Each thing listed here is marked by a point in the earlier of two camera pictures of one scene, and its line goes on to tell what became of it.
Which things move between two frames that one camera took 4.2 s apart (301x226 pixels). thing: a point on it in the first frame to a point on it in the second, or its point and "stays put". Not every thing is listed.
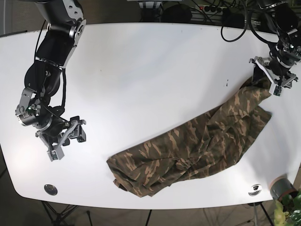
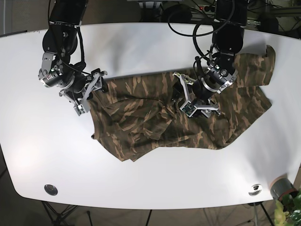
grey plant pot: (281, 186) stays put
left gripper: (55, 133) to (78, 88)
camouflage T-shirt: (208, 146) to (133, 114)
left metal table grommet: (51, 189) stays put
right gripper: (278, 67) to (219, 75)
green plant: (288, 211) stays put
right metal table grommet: (255, 189) stays put
